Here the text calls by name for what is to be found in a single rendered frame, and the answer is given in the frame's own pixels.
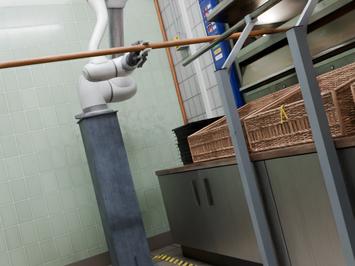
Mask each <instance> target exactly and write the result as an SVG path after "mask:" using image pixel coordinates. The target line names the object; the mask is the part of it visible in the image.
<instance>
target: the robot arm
mask: <svg viewBox="0 0 355 266"><path fill-rule="evenodd" d="M86 1H87V2H88V4H89V6H90V7H91V8H92V10H93V11H94V13H95V14H96V16H97V24H96V27H95V30H94V32H93V35H92V37H91V40H90V43H89V47H88V51H93V50H98V48H99V45H100V42H101V40H102V37H103V35H104V33H105V30H106V28H107V26H108V48H109V49H110V48H118V47H123V46H124V18H123V8H125V5H126V2H127V1H128V0H86ZM149 42H150V41H149V40H148V41H143V40H140V41H137V42H135V43H132V45H141V44H148V43H149ZM151 49H152V48H147V49H145V50H144V51H143V52H142V53H141V55H140V52H141V51H137V52H128V53H126V54H124V53H121V54H112V55H109V60H108V59H107V58H105V56H96V57H91V58H89V61H88V64H86V65H85V66H84V67H83V70H82V74H83V75H81V76H80V78H79V80H78V96H79V101H80V104H81V107H82V113H80V114H78V115H75V119H81V118H82V117H85V116H90V115H96V114H99V113H105V112H111V111H113V109H108V107H107V103H114V102H121V101H125V100H128V99H130V98H131V97H133V96H134V95H135V94H136V91H137V84H136V81H135V80H134V79H133V78H132V77H131V76H130V74H132V73H133V72H134V71H135V69H136V68H142V66H143V64H144V63H145V62H146V60H147V58H146V56H148V52H149V51H150V50H151Z"/></svg>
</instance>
